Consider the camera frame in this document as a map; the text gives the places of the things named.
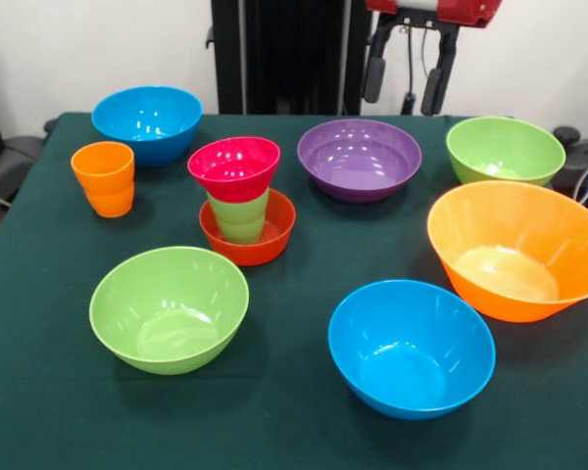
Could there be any black office chair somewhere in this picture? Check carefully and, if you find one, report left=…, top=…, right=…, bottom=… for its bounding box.
left=0, top=117, right=60, bottom=212
left=551, top=124, right=588, bottom=205

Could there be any pink plastic bowl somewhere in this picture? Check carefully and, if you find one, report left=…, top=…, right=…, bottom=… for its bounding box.
left=186, top=136, right=281, bottom=204

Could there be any purple plastic bowl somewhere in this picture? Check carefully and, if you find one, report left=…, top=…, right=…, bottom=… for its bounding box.
left=296, top=117, right=423, bottom=205

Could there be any red plastic bowl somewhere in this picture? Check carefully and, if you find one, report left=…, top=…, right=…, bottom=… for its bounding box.
left=198, top=188, right=297, bottom=267

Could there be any green plastic cup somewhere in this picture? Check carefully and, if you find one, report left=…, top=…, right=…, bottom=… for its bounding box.
left=206, top=187, right=270, bottom=246

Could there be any orange plastic cup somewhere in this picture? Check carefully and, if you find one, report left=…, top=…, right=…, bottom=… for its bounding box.
left=70, top=140, right=136, bottom=219

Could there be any blue plastic bowl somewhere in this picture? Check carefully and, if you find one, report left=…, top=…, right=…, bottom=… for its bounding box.
left=327, top=279, right=497, bottom=422
left=90, top=85, right=204, bottom=168

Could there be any black wall cable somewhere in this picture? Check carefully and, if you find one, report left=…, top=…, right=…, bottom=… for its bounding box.
left=400, top=26, right=435, bottom=117

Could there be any green plastic bowl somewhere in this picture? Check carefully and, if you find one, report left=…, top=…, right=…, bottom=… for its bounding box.
left=88, top=245, right=251, bottom=377
left=445, top=116, right=567, bottom=188

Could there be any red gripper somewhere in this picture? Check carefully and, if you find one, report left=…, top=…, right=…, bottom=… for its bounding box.
left=362, top=0, right=503, bottom=118

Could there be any large orange plastic bowl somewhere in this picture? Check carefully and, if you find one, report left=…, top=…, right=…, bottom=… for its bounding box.
left=426, top=179, right=588, bottom=324

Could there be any dark green tablecloth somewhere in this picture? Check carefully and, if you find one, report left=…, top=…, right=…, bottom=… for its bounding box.
left=0, top=111, right=588, bottom=470

